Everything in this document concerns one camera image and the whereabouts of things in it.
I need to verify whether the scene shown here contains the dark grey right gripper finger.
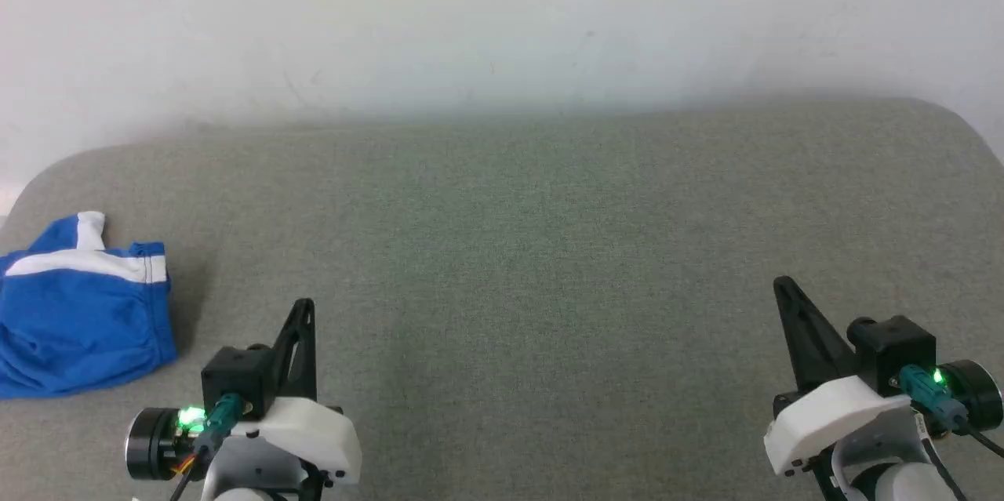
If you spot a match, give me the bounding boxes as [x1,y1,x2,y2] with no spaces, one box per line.
[773,275,857,394]

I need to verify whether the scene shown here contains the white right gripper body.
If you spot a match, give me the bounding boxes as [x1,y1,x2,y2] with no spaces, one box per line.
[765,358,1004,478]

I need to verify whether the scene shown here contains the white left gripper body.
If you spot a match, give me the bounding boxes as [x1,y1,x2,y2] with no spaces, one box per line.
[125,398,363,486]

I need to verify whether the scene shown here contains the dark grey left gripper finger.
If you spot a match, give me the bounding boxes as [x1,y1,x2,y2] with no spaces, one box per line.
[269,298,318,401]

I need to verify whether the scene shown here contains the blue shorts with white stripes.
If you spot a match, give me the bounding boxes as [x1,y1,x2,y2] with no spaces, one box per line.
[0,211,178,400]

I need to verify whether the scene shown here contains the grey fabric sofa seat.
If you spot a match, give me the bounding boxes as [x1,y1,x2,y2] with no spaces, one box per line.
[0,97,1004,501]

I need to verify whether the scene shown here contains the left cable with teal plug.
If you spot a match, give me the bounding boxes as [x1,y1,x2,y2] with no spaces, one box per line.
[169,394,246,501]

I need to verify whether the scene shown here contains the cable with teal plug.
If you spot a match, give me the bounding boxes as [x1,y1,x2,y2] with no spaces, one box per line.
[897,365,1004,459]
[169,394,246,501]

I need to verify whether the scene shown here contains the right cable with teal plug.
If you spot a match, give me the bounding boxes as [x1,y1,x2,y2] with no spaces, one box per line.
[897,365,1004,459]

